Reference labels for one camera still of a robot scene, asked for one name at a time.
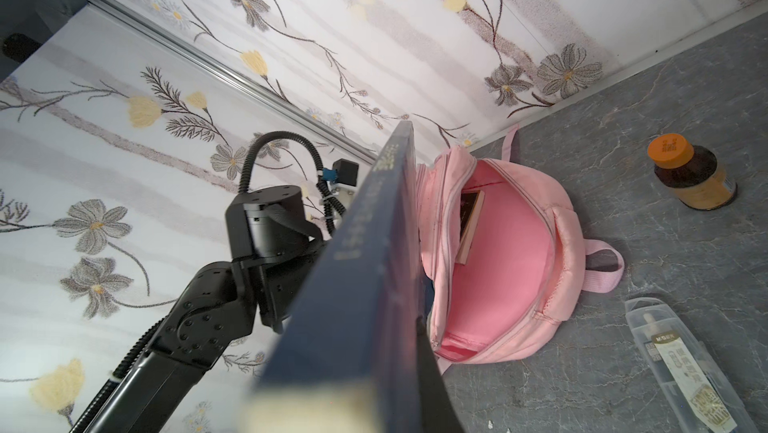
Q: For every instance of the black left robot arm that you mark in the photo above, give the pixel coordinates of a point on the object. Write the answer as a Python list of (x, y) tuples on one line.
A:
[(273, 247)]

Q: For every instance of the pink student backpack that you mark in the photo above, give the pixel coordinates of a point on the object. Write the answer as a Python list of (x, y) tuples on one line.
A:
[(526, 267)]

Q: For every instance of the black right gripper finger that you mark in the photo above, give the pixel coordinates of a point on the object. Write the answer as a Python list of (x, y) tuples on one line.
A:
[(437, 412)]

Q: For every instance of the small brown orange-capped bottle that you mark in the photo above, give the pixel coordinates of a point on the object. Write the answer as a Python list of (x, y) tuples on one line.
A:
[(691, 172)]

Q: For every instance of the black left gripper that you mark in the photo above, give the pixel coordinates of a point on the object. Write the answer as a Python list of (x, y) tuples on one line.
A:
[(280, 283)]

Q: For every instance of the brown black book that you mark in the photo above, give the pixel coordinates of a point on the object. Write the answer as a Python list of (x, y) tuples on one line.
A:
[(470, 210)]

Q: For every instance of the blue notebook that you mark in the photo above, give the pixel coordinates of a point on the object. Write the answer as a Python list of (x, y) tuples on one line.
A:
[(347, 361)]

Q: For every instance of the clear plastic pencil case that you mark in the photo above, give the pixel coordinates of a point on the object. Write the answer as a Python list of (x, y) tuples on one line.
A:
[(700, 395)]

